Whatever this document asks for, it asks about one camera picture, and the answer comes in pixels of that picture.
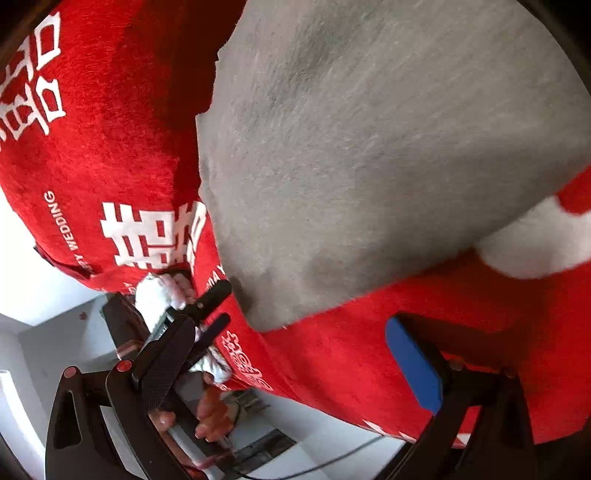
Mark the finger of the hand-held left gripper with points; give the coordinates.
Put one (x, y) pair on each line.
(214, 295)
(214, 328)

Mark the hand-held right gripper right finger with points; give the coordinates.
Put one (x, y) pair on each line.
(413, 364)

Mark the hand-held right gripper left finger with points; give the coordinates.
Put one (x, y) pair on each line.
(164, 364)

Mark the grey shirt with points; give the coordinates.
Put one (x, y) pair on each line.
(369, 138)

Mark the person's left hand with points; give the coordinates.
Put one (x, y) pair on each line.
(212, 410)

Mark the red printed blanket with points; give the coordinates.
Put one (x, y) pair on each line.
(115, 138)

